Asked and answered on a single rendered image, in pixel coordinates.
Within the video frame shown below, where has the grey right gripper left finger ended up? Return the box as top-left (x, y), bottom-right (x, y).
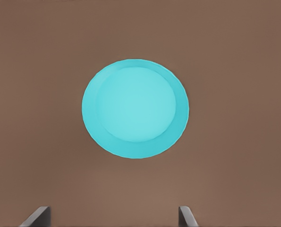
top-left (18, 206), bottom-right (51, 227)

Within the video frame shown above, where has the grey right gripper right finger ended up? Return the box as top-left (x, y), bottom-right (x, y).
top-left (178, 205), bottom-right (199, 227)

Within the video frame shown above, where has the turquoise round plate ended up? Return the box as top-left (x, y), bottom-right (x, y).
top-left (81, 59), bottom-right (189, 159)

